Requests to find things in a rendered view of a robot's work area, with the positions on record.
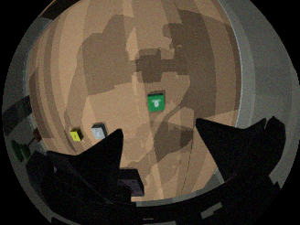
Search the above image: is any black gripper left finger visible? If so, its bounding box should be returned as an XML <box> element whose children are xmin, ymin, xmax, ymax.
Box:
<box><xmin>45</xmin><ymin>128</ymin><xmax>123</xmax><ymax>204</ymax></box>

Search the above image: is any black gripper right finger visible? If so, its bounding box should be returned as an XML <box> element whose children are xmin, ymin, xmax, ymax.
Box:
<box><xmin>195</xmin><ymin>119</ymin><xmax>266</xmax><ymax>182</ymax></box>

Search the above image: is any yellow block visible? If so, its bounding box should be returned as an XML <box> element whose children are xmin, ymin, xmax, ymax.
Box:
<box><xmin>70</xmin><ymin>128</ymin><xmax>84</xmax><ymax>142</ymax></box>

